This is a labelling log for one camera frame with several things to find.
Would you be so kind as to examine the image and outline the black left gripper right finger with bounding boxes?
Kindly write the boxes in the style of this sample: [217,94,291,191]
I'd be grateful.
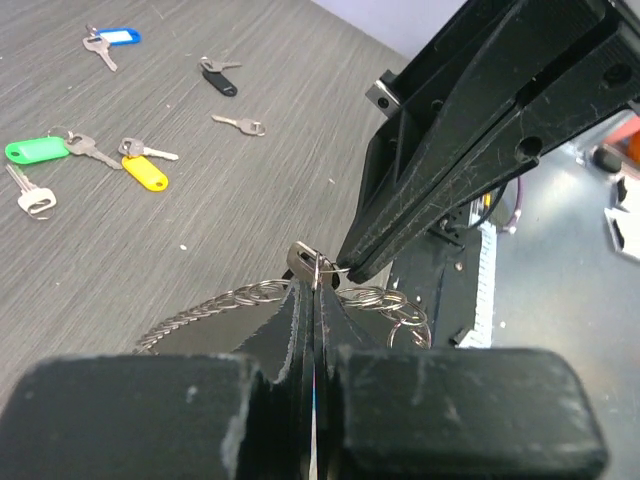
[315,286,609,479]

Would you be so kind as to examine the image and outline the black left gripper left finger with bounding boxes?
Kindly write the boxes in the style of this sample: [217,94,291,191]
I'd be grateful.
[1,281,313,479]

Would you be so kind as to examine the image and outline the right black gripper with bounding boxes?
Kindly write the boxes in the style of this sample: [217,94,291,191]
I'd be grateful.
[347,1,639,281]

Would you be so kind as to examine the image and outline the metal crescent keyring holder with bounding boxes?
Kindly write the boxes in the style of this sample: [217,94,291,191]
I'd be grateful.
[133,252,432,356]

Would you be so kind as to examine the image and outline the silver key with ring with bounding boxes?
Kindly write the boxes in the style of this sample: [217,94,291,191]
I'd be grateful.
[5,163,57,221]

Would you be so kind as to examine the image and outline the yellow key tag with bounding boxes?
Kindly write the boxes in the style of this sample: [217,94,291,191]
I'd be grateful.
[121,156,169,192]

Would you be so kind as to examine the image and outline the silver key by yellow tag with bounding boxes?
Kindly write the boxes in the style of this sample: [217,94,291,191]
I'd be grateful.
[118,137,179,161]

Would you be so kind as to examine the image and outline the silver key by green tag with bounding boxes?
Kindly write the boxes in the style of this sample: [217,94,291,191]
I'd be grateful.
[64,134,123,170]

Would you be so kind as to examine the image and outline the loose silver key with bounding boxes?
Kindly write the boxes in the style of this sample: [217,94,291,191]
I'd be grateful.
[211,115,266,137]

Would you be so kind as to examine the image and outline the green key tag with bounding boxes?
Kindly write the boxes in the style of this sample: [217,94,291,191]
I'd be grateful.
[5,136,70,165]

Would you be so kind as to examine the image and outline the silver key by blue tag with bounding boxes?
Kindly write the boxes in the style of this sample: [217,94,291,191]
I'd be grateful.
[82,36,118,72]

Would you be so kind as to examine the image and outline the blue key tag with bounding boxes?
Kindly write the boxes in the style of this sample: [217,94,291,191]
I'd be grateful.
[97,27,141,46]

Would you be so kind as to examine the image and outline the slotted cable duct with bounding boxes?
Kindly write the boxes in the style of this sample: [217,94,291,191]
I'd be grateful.
[459,223,498,348]

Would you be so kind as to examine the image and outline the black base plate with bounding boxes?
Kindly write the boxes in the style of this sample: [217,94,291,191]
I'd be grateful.
[387,203,482,348]

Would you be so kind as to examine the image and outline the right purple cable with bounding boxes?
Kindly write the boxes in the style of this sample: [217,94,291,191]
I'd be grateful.
[502,174,525,234]

